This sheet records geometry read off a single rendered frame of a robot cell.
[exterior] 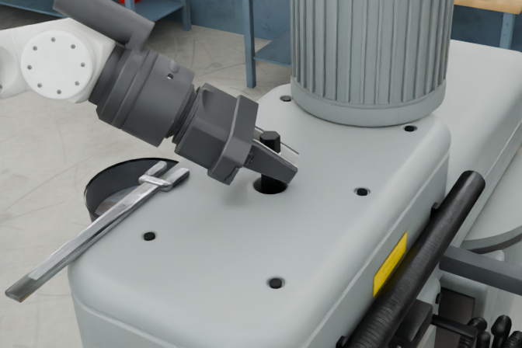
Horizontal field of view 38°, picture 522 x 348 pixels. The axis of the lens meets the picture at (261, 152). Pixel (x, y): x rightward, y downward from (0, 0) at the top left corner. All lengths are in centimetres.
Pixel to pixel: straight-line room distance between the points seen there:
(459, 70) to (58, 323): 252
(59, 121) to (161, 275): 444
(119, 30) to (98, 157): 391
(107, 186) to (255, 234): 261
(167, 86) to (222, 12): 548
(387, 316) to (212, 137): 25
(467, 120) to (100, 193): 230
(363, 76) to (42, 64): 37
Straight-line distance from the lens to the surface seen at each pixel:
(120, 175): 337
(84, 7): 77
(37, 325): 357
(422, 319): 97
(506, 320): 121
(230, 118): 78
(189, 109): 77
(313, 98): 94
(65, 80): 73
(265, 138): 79
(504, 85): 138
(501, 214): 138
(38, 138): 498
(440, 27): 92
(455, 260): 115
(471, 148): 120
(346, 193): 81
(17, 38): 84
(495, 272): 114
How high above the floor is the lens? 235
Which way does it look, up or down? 31 degrees down
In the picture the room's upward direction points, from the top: 2 degrees counter-clockwise
